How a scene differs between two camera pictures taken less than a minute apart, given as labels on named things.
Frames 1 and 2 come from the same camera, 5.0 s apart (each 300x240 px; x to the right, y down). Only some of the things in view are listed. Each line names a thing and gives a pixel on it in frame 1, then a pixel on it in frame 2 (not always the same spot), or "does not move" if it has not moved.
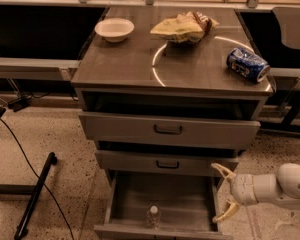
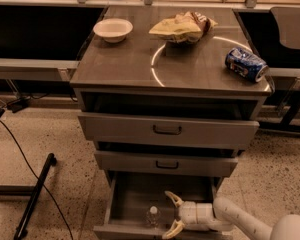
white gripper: (242, 188) -> (189, 214)
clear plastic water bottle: (153, 217) does not move
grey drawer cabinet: (166, 93) does not move
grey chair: (295, 26) does not move
